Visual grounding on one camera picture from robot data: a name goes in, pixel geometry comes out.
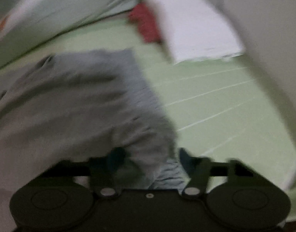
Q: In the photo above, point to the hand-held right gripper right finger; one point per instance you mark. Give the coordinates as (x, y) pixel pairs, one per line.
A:
(186, 160)

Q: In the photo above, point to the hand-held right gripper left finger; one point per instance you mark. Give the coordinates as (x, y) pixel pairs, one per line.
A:
(115, 158)

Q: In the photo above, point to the carrot print quilt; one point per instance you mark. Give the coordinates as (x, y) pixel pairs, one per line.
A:
(53, 9)

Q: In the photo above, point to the red cloth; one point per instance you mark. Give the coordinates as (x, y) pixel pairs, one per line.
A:
(145, 24)

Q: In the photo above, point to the grey garment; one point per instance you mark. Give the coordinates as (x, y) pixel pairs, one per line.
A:
(78, 96)

